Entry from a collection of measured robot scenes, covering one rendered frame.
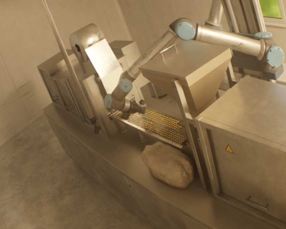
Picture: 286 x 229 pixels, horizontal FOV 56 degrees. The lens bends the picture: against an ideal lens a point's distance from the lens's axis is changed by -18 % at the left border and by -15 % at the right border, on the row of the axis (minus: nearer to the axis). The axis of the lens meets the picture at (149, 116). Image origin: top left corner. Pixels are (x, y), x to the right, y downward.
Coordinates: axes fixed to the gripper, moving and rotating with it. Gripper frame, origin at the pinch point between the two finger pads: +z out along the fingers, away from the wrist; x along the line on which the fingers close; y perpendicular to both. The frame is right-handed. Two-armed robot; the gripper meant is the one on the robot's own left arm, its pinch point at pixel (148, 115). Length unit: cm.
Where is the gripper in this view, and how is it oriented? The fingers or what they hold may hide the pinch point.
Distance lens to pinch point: 228.5
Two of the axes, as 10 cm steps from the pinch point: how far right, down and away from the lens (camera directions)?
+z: 7.4, 2.0, 6.4
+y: 3.0, -9.5, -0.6
